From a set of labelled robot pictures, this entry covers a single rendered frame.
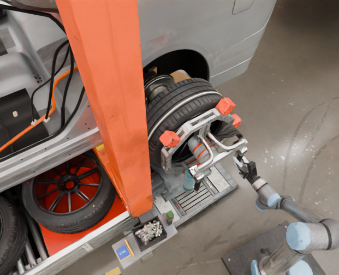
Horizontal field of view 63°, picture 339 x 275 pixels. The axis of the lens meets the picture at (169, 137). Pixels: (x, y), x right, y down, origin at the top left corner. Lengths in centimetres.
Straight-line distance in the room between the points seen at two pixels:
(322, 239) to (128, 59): 109
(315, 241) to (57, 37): 215
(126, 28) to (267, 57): 330
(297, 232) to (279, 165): 163
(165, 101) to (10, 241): 137
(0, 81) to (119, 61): 170
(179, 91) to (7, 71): 135
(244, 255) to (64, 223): 129
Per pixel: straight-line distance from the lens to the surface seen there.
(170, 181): 240
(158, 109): 167
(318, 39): 456
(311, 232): 140
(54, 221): 213
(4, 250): 220
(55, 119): 217
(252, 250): 226
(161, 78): 200
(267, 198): 181
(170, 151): 165
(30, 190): 228
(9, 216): 227
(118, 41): 78
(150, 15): 152
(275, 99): 346
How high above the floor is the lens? 242
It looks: 57 degrees down
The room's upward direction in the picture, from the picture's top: 3 degrees clockwise
